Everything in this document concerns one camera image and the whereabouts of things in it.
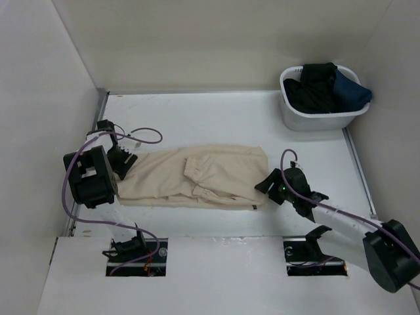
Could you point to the white laundry basket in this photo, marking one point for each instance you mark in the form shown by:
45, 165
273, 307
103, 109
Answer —
298, 121

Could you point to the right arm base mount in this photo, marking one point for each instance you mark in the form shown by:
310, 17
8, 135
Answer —
303, 258

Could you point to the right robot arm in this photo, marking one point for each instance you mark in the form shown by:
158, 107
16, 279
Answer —
384, 249

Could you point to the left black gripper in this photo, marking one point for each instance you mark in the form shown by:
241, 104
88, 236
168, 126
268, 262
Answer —
121, 168

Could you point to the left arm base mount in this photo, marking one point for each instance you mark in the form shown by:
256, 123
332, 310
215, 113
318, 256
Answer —
134, 263

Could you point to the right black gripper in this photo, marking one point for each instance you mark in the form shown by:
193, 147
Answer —
276, 178

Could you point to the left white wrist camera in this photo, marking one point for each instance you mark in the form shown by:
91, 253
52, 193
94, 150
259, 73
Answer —
130, 142

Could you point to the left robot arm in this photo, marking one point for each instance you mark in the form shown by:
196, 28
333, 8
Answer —
94, 175

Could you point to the navy blue trousers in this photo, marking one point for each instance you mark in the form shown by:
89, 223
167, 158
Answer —
348, 95

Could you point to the black trousers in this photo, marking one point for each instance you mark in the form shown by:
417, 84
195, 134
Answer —
313, 92

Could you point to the beige trousers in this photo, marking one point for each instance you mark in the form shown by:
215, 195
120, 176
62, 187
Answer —
217, 176

